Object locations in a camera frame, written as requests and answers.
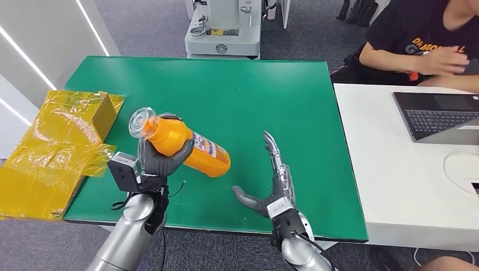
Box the dark grey laptop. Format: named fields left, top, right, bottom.
left=392, top=91, right=479, bottom=146

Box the black camera cable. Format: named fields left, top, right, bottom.
left=110, top=193, right=132, bottom=211

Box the white round object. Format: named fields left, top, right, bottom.
left=443, top=150, right=479, bottom=196

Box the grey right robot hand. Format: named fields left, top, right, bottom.
left=231, top=130, right=297, bottom=219

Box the white cable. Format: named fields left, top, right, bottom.
left=411, top=247, right=424, bottom=267

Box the thin black cable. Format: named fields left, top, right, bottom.
left=167, top=180, right=187, bottom=198

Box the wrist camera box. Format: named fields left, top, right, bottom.
left=266, top=197, right=297, bottom=220
left=107, top=152, right=142, bottom=194

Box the white wall light strip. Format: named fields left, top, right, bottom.
left=74, top=0, right=110, bottom=58
left=0, top=99, right=33, bottom=127
left=0, top=26, right=58, bottom=91

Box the green table mat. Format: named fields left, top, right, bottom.
left=63, top=56, right=369, bottom=243

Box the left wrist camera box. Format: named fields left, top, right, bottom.
left=107, top=152, right=142, bottom=194

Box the white desk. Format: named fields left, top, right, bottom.
left=333, top=82, right=479, bottom=252

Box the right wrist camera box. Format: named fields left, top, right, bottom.
left=266, top=197, right=297, bottom=220

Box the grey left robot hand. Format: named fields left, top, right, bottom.
left=137, top=113, right=195, bottom=178

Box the yellow film-wrapped cardboard box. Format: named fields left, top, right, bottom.
left=0, top=89, right=126, bottom=221

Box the person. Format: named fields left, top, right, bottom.
left=369, top=246, right=479, bottom=271
left=329, top=0, right=479, bottom=94

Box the white upright panel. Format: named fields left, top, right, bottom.
left=278, top=0, right=291, bottom=30

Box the person's right hand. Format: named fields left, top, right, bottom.
left=414, top=45, right=471, bottom=76

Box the black chair base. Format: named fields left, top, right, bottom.
left=336, top=0, right=378, bottom=28

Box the orange plastic bottle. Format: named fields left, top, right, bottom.
left=128, top=107, right=232, bottom=179

